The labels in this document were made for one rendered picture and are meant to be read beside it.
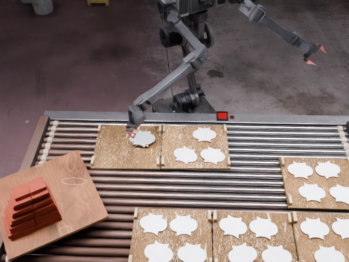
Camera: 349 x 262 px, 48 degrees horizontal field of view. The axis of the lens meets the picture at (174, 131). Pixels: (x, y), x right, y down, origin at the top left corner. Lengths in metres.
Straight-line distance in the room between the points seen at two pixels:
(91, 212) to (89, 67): 2.82
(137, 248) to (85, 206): 0.34
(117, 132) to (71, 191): 0.56
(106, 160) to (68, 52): 2.77
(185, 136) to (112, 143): 0.46
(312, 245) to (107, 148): 1.29
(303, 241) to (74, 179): 1.24
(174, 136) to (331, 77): 2.62
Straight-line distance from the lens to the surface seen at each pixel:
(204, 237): 2.08
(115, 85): 4.37
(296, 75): 4.62
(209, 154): 2.39
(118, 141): 2.49
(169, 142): 2.46
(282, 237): 2.14
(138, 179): 2.31
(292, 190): 2.32
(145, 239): 2.08
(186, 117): 2.64
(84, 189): 2.17
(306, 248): 2.15
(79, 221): 2.07
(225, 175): 2.33
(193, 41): 2.35
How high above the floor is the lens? 2.77
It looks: 47 degrees down
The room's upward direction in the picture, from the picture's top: 1 degrees counter-clockwise
